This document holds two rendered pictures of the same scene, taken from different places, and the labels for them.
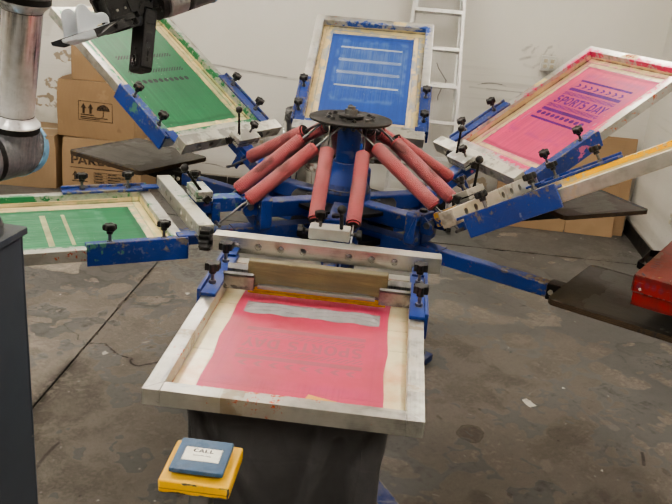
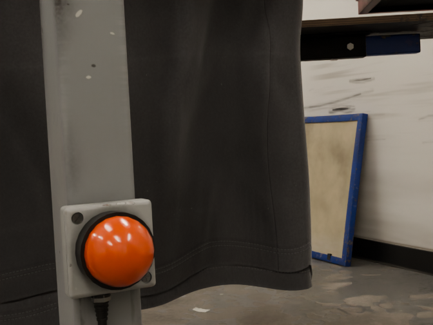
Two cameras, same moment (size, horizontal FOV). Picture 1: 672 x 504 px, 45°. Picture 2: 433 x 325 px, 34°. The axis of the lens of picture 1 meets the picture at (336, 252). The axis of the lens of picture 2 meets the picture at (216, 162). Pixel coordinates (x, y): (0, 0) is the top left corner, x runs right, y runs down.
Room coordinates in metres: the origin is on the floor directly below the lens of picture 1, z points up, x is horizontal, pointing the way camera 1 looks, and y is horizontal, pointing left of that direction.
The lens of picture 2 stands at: (0.87, 0.36, 0.71)
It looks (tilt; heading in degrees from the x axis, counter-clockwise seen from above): 3 degrees down; 329
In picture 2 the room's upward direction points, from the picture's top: 3 degrees counter-clockwise
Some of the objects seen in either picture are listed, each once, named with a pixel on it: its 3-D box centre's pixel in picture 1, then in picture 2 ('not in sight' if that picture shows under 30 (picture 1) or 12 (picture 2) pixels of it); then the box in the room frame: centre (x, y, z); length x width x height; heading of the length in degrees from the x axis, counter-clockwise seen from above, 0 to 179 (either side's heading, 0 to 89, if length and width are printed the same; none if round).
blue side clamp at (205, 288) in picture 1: (218, 280); not in sight; (2.07, 0.32, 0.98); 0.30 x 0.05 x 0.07; 176
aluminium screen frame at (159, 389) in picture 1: (306, 329); not in sight; (1.82, 0.06, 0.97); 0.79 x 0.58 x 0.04; 176
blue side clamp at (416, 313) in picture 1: (417, 302); not in sight; (2.04, -0.24, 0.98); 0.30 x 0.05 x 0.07; 176
